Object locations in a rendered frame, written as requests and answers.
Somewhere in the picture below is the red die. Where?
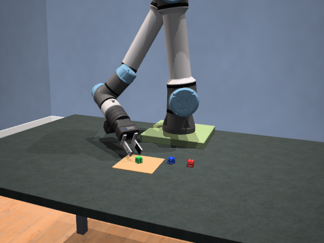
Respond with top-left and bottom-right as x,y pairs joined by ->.
187,160 -> 194,168

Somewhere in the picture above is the green die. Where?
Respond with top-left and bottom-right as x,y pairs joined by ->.
135,156 -> 143,164

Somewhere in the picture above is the orange flat mat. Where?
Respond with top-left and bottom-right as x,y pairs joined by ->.
112,154 -> 165,174

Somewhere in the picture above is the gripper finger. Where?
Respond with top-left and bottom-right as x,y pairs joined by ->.
120,134 -> 133,157
131,132 -> 142,154

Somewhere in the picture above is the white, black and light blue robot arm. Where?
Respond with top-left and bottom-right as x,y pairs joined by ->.
92,0 -> 199,135

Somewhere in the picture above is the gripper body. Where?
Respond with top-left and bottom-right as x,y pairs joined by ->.
101,98 -> 139,141

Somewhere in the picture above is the blue die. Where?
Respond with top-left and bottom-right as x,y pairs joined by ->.
168,157 -> 175,164

